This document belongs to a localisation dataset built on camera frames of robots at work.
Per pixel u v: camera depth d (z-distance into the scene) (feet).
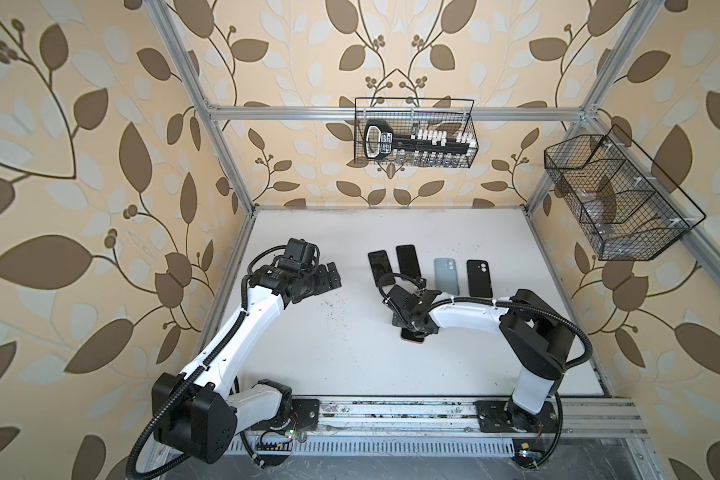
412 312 2.19
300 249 1.99
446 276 3.35
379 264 3.53
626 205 2.41
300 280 1.96
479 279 3.27
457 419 2.47
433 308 2.02
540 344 1.53
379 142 2.76
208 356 1.38
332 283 2.40
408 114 2.98
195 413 1.27
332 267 2.42
